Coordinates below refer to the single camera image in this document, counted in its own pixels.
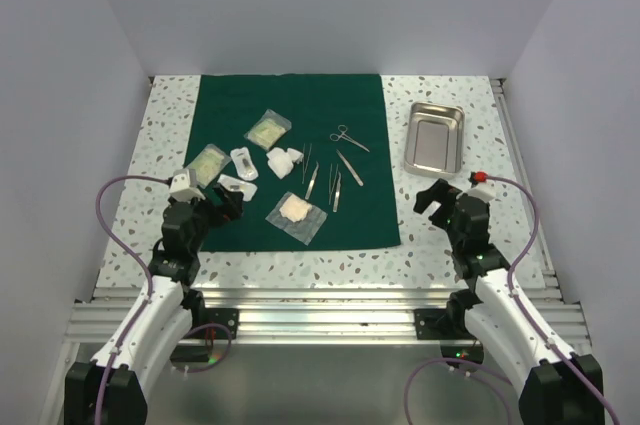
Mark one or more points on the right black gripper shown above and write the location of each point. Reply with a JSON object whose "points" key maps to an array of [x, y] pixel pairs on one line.
{"points": [[437, 192]]}

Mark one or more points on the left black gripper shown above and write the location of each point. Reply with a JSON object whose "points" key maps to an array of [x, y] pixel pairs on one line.
{"points": [[230, 201]]}

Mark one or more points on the suture packet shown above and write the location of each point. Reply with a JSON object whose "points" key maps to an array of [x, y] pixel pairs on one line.
{"points": [[244, 165], [231, 184]]}

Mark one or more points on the white gauze pad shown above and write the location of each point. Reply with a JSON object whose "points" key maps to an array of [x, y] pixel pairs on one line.
{"points": [[282, 162]]}

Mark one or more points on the thin dark tweezers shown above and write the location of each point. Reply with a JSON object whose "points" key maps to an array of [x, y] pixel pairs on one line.
{"points": [[306, 153]]}

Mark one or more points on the curved steel tweezers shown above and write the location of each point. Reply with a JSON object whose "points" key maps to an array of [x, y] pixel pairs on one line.
{"points": [[312, 181]]}

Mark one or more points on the straight steel tweezers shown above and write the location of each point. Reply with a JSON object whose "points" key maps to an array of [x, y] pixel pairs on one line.
{"points": [[350, 168]]}

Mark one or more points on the short steel tweezers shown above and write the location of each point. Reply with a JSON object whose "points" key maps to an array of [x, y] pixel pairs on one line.
{"points": [[336, 192]]}

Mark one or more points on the long thin tweezers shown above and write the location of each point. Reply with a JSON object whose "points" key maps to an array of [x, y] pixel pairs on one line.
{"points": [[333, 171]]}

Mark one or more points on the steel forceps scissors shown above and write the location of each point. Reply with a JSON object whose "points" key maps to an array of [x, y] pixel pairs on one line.
{"points": [[342, 135]]}

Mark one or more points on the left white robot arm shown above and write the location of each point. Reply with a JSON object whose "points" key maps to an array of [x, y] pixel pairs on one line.
{"points": [[114, 386]]}

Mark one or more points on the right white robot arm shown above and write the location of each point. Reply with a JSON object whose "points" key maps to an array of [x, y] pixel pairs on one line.
{"points": [[554, 383]]}

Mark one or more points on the dark green surgical cloth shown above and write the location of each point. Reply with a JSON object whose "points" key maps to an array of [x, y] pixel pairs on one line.
{"points": [[228, 106]]}

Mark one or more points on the near glove packet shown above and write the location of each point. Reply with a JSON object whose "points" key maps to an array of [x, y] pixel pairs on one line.
{"points": [[208, 164]]}

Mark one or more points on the glove packet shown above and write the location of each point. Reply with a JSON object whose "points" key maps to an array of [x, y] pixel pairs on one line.
{"points": [[208, 164], [268, 130]]}

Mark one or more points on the stainless steel tray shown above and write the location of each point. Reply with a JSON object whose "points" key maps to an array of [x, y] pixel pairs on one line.
{"points": [[434, 141]]}

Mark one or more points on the bagged cotton pad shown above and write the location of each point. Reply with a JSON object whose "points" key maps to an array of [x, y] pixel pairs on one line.
{"points": [[296, 217]]}

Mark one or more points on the far glove packet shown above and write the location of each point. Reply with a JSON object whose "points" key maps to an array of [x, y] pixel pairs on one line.
{"points": [[268, 130]]}

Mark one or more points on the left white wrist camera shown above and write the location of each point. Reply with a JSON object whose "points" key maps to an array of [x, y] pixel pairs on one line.
{"points": [[183, 186]]}

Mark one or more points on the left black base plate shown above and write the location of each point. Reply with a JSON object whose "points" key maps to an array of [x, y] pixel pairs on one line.
{"points": [[213, 338]]}

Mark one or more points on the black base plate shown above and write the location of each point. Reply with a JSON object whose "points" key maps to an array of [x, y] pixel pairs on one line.
{"points": [[213, 338], [433, 324]]}

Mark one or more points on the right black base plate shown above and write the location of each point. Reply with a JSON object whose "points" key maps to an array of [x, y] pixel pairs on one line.
{"points": [[433, 324]]}

